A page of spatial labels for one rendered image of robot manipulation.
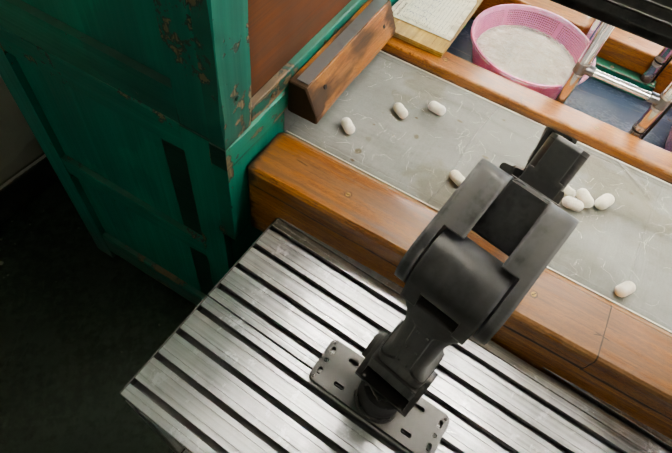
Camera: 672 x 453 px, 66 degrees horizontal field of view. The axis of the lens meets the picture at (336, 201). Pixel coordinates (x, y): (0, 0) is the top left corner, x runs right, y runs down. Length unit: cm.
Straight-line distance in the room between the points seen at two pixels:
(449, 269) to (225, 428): 46
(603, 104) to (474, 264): 92
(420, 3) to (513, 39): 23
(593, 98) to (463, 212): 91
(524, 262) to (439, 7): 85
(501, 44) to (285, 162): 61
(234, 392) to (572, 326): 49
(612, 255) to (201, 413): 68
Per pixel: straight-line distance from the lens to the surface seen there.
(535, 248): 43
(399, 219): 81
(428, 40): 110
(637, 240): 99
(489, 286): 41
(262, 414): 77
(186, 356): 80
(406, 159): 91
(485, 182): 43
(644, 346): 87
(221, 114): 71
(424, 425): 79
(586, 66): 106
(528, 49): 125
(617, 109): 131
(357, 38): 94
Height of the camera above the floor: 143
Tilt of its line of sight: 55 degrees down
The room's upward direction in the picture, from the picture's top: 11 degrees clockwise
